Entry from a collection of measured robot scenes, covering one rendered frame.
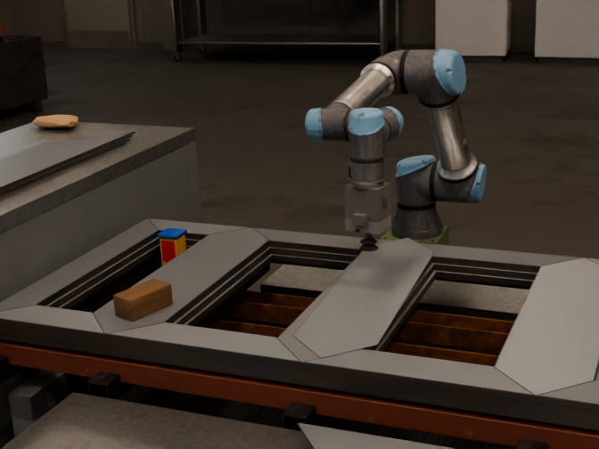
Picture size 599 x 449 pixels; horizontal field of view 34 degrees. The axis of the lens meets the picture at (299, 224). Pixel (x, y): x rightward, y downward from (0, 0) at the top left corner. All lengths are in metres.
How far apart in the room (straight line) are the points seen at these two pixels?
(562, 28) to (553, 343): 9.18
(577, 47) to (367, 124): 9.03
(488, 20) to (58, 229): 9.00
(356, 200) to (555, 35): 9.01
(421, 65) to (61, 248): 1.03
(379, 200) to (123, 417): 0.71
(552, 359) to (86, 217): 1.31
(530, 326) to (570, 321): 0.09
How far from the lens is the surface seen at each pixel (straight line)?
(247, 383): 1.97
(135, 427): 1.96
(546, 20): 11.07
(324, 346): 1.95
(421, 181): 2.83
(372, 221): 2.14
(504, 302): 2.66
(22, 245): 2.43
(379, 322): 2.06
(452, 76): 2.51
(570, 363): 1.91
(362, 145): 2.10
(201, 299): 2.26
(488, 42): 11.21
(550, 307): 2.15
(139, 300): 2.13
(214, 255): 2.49
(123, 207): 2.79
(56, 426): 2.00
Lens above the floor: 1.69
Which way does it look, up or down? 18 degrees down
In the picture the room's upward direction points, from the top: 2 degrees counter-clockwise
